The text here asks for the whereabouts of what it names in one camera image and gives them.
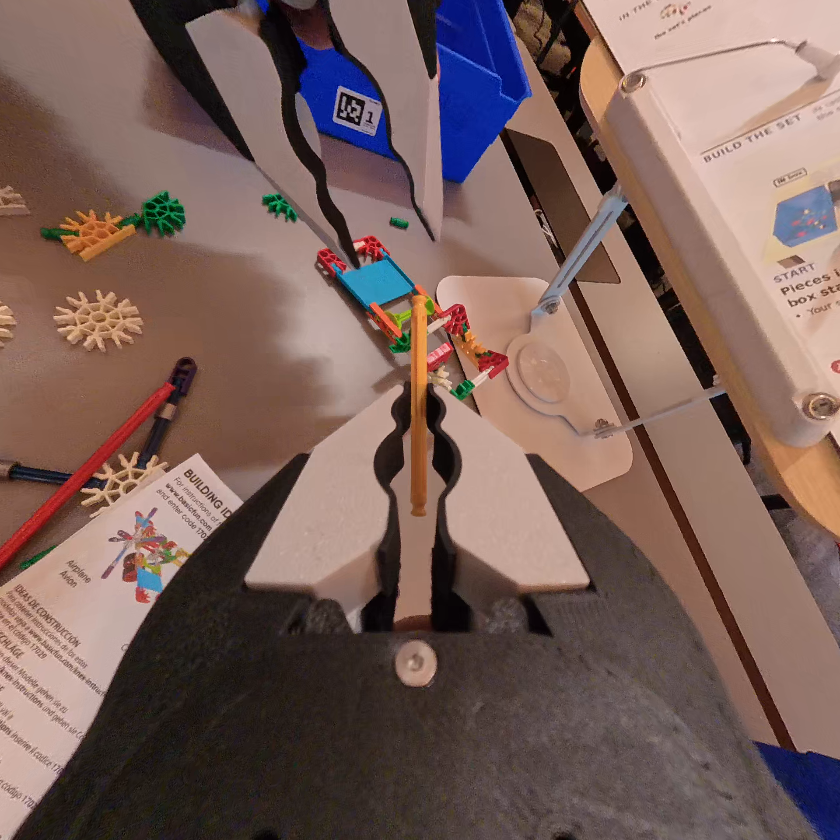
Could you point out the white instruction board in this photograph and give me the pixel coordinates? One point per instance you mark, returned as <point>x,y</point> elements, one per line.
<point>709,229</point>

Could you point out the yellow plastic rod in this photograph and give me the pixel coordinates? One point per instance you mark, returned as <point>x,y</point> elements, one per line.
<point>418,394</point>

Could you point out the toy instruction booklet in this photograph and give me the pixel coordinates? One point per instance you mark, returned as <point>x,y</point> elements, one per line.
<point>65,623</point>

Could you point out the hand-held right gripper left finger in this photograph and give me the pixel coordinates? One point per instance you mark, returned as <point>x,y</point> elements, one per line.
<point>321,525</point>

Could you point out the yellow and green connector pair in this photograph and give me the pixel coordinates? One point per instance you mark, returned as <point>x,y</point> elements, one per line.
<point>98,236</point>

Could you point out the blue plastic bin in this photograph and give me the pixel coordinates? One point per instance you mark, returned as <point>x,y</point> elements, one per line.
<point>807,794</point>
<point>472,85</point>

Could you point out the red plastic rod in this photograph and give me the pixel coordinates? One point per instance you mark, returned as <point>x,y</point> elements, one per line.
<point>85,469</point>

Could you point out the white metal stand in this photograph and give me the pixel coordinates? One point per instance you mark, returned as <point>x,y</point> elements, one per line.
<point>577,420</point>

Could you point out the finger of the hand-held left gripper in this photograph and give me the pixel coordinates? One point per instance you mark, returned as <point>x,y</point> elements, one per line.
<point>262,98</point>
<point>407,98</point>

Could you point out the white snowflake connector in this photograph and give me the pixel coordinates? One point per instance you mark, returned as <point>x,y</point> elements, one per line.
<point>98,320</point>
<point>5,325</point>

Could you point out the thin green rod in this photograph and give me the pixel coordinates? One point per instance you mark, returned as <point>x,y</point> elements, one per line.
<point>38,558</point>

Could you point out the person's left hand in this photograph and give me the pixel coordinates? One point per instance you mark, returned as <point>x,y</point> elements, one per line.
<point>310,29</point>

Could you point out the small grey connector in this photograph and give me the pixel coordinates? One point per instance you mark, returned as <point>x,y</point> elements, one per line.
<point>12,202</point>

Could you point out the green fan connector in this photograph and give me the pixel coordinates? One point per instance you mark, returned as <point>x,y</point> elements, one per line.
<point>281,207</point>

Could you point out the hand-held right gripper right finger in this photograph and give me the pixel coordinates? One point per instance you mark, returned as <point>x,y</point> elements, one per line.
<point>512,525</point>

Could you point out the colourful construction toy model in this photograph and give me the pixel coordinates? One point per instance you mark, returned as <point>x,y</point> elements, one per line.
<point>377,282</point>

